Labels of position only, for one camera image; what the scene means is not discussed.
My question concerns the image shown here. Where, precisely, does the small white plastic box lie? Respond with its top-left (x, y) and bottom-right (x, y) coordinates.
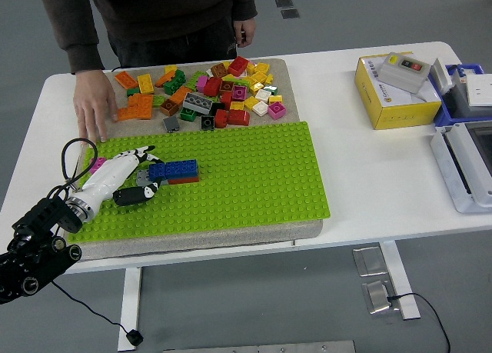
top-left (429, 57), bottom-right (455, 96)

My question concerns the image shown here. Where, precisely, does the person's right hand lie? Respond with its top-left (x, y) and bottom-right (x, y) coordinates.
top-left (72, 70), bottom-right (119, 143)

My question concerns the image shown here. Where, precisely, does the metal floor plate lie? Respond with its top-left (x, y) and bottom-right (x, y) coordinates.
top-left (361, 278), bottom-right (399, 315)
top-left (352, 246), bottom-right (387, 278)

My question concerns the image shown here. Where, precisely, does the blue plastic bin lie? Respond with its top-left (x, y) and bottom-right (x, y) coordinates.
top-left (433, 62), bottom-right (492, 129)

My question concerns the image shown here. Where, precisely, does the white table leg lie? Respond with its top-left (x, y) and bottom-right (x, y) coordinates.
top-left (378, 240), bottom-right (422, 321)
top-left (117, 266), bottom-right (144, 352)

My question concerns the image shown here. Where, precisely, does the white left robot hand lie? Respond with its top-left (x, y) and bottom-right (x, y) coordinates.
top-left (79, 145), bottom-right (167, 220)

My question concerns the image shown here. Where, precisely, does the dark green toy brick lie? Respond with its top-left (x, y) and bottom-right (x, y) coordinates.
top-left (164, 69), bottom-right (187, 96)

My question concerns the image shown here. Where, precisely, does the white wall socket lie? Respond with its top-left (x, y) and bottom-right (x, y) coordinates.
top-left (465, 73), bottom-right (492, 108)

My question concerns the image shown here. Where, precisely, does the yellow cardboard box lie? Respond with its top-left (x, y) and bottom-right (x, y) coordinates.
top-left (354, 55), bottom-right (442, 131)

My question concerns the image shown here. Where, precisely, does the large blue toy brick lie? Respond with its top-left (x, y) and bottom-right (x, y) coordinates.
top-left (164, 159), bottom-right (199, 178)

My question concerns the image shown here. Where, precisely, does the long grey toy brick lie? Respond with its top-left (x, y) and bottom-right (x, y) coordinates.
top-left (182, 92), bottom-right (214, 115)

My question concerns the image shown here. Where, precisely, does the light grey toy brick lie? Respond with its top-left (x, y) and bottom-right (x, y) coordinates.
top-left (136, 168), bottom-right (170, 188)

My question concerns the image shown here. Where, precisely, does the flat orange toy brick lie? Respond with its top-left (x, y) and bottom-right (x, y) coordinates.
top-left (116, 105), bottom-right (140, 122)

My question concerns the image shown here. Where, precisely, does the large white enclosure box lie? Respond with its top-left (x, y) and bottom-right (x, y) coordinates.
top-left (429, 120), bottom-right (492, 215)

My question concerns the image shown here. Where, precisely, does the grey-brown foam mat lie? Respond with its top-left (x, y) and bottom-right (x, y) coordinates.
top-left (61, 58), bottom-right (324, 262)

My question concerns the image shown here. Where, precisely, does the grey electrical module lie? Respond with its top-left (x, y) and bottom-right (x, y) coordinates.
top-left (448, 65), bottom-right (473, 97)

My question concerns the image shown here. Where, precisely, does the metal floor strip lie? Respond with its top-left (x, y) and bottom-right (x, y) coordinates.
top-left (163, 340), bottom-right (357, 353)

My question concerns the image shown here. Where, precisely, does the black plug with cord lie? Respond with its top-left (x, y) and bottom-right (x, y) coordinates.
top-left (52, 281), bottom-right (145, 346)

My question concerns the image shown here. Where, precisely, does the small blue toy brick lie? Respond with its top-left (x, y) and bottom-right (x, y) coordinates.
top-left (148, 163), bottom-right (167, 183)

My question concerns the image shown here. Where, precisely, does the black floor cable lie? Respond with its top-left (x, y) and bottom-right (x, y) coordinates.
top-left (386, 292), bottom-right (451, 353)

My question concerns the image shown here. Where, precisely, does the grey push-button switch box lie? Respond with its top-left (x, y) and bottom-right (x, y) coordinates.
top-left (378, 52), bottom-right (431, 95)

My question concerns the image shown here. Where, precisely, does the person's left hand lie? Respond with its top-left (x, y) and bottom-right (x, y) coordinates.
top-left (232, 17), bottom-right (257, 48)

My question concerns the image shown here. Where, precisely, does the green studded baseplate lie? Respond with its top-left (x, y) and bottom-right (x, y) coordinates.
top-left (67, 121), bottom-right (331, 245)

